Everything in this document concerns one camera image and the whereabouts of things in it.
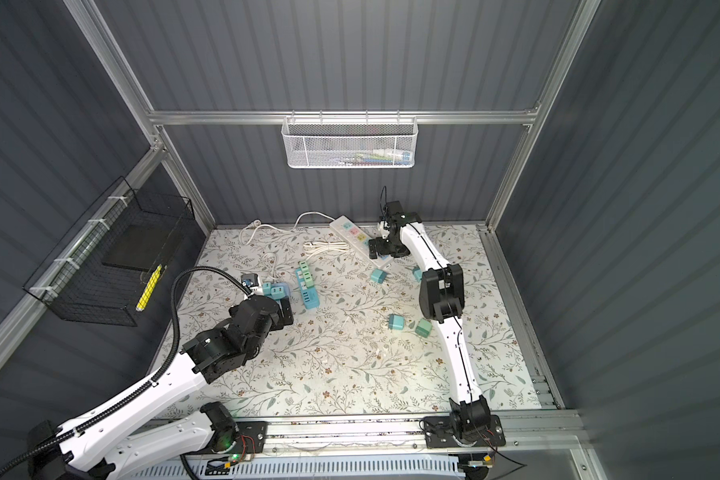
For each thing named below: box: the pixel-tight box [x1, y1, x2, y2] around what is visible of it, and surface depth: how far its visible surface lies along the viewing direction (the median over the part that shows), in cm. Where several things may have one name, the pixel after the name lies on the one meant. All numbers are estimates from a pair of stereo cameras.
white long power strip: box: [329, 215, 394, 269], surface depth 118 cm
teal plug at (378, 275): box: [370, 268, 387, 284], surface depth 107 cm
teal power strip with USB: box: [295, 268, 320, 310], surface depth 99 cm
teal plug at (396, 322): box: [388, 314, 405, 330], surface depth 94 cm
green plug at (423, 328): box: [415, 318, 432, 338], surface depth 93 cm
